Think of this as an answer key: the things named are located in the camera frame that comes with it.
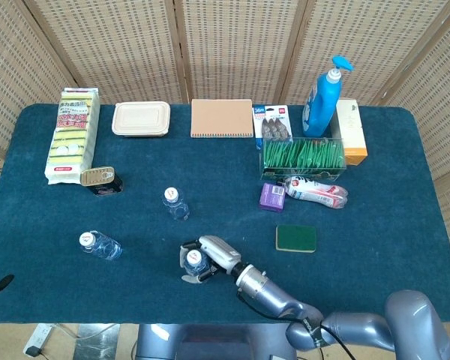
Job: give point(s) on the small purple box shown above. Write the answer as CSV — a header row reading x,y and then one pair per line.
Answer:
x,y
273,197

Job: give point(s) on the black tin with gold lid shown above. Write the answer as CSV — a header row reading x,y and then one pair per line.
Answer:
x,y
101,180

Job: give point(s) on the clear box of green packets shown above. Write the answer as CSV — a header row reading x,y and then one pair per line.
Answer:
x,y
303,157

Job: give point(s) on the red and white plastic pouch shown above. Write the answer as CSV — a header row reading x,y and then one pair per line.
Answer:
x,y
315,191

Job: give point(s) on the white power strip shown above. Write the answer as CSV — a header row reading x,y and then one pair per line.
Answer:
x,y
39,337

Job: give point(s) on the small clear water bottle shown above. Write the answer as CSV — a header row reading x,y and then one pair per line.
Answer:
x,y
177,205
195,261
101,245

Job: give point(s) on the dark blue table mat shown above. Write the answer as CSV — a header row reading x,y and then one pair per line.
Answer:
x,y
217,165

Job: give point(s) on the binder clip blister pack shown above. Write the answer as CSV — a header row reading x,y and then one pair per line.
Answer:
x,y
272,125

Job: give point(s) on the black plug adapter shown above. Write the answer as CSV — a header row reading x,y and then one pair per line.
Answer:
x,y
32,351

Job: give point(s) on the black and silver left hand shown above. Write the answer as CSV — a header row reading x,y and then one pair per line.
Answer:
x,y
0,283

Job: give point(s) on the white and orange carton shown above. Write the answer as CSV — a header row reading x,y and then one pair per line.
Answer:
x,y
350,131

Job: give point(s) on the woven bamboo folding screen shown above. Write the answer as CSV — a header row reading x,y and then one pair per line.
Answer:
x,y
228,45

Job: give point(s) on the shiny metal table leg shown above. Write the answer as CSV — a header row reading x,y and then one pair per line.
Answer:
x,y
97,343

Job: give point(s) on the yellow sponge multipack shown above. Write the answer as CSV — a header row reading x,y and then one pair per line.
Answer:
x,y
73,137

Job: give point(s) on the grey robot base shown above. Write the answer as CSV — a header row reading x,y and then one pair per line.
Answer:
x,y
213,343

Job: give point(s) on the brown spiral notebook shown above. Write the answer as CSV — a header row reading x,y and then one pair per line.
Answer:
x,y
222,118

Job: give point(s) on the green scouring sponge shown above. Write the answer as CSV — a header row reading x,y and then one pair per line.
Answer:
x,y
296,238

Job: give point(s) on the silver and black right hand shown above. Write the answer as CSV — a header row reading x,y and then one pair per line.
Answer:
x,y
221,253

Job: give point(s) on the beige lidded food container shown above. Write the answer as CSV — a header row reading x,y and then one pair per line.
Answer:
x,y
140,119

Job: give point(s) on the blue pump dispenser bottle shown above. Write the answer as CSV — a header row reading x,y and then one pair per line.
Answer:
x,y
320,103

